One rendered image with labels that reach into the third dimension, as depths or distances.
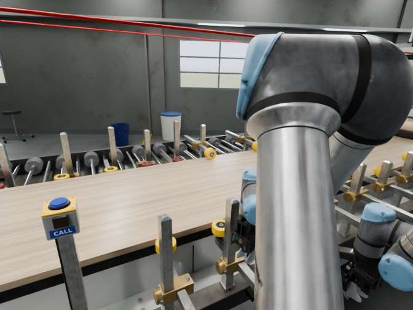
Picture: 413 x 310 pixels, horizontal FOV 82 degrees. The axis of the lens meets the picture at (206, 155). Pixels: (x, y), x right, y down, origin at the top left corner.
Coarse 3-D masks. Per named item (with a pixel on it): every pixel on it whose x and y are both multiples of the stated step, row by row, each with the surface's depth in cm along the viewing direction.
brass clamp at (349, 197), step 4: (348, 192) 122; (360, 192) 121; (364, 192) 122; (368, 192) 124; (344, 196) 122; (348, 196) 120; (352, 196) 119; (356, 196) 120; (360, 196) 121; (348, 200) 120; (352, 200) 119; (356, 200) 121; (360, 200) 123
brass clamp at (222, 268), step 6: (222, 258) 93; (240, 258) 94; (216, 264) 93; (222, 264) 91; (228, 264) 91; (234, 264) 92; (246, 264) 95; (222, 270) 90; (228, 270) 91; (234, 270) 93
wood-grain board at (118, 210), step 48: (384, 144) 231; (0, 192) 126; (48, 192) 127; (96, 192) 128; (144, 192) 130; (192, 192) 131; (240, 192) 133; (0, 240) 91; (48, 240) 92; (96, 240) 93; (144, 240) 93; (0, 288) 74
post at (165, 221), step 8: (160, 216) 72; (168, 216) 72; (160, 224) 71; (168, 224) 72; (160, 232) 73; (168, 232) 73; (160, 240) 74; (168, 240) 74; (160, 248) 76; (168, 248) 75; (160, 256) 77; (168, 256) 76; (160, 264) 79; (168, 264) 77; (160, 272) 81; (168, 272) 78; (168, 280) 80; (168, 288) 81; (168, 304) 83
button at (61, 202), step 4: (52, 200) 58; (56, 200) 58; (60, 200) 58; (64, 200) 58; (52, 204) 56; (56, 204) 56; (60, 204) 56; (64, 204) 57; (52, 208) 56; (56, 208) 56
